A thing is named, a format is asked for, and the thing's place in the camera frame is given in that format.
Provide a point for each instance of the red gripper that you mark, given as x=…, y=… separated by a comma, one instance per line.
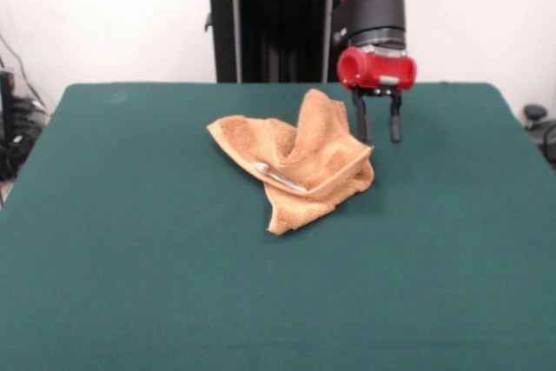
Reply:
x=378, y=72

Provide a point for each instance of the orange terry towel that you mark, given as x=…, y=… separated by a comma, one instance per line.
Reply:
x=313, y=145

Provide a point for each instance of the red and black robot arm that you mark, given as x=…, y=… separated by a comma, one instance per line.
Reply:
x=378, y=10

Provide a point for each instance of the black office chair base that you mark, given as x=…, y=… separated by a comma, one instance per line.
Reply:
x=543, y=127

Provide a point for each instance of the dark green table cloth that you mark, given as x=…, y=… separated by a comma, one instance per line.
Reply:
x=130, y=258

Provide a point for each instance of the black bag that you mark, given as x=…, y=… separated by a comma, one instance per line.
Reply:
x=13, y=154

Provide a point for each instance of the black electronics box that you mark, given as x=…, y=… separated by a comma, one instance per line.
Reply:
x=7, y=101

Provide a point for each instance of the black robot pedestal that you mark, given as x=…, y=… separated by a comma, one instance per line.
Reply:
x=282, y=41

